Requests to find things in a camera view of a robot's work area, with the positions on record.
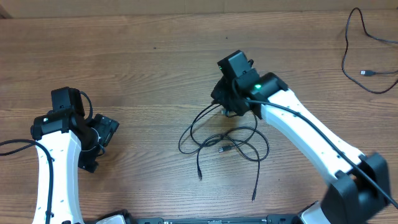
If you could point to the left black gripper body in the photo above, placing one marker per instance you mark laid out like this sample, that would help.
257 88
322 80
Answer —
104 127

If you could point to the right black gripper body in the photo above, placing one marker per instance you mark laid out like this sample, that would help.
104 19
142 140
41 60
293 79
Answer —
224 94

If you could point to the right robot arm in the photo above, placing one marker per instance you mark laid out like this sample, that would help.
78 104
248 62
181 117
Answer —
358 185

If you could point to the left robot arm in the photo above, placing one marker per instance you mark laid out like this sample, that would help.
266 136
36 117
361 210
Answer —
66 140

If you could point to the black aluminium mounting rail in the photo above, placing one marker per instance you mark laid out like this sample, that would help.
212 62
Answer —
123 216

